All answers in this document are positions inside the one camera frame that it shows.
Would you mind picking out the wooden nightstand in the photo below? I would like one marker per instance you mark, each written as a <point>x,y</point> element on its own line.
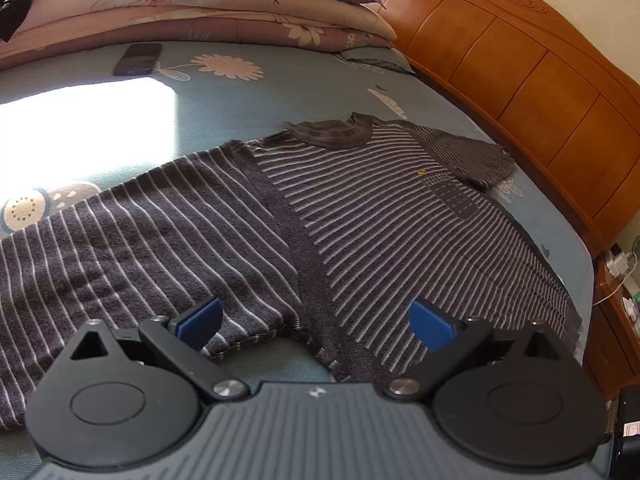
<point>610,340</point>

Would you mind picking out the pink floral quilt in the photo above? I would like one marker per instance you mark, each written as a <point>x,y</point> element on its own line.
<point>200,25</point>

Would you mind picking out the flat grey-green pillow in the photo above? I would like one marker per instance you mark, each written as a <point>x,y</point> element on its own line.
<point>380,57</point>

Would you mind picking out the grey striped sweater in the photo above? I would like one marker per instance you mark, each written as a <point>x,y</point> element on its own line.
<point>375,220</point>

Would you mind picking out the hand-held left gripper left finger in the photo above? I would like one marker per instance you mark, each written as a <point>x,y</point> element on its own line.
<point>200,317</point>

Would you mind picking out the black phone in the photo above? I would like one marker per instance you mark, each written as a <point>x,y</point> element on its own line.
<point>137,59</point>

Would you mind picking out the beige floral quilt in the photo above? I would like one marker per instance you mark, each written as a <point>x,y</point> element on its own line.
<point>340,15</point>

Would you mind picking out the teal floral bed sheet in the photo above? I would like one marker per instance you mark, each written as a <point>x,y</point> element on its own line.
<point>300,95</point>

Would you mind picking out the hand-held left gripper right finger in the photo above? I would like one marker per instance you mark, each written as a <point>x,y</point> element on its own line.
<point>430,325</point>

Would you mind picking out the white power adapter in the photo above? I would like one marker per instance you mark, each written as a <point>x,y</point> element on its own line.
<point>620,262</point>

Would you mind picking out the black box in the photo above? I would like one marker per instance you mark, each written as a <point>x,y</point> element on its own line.
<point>627,440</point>

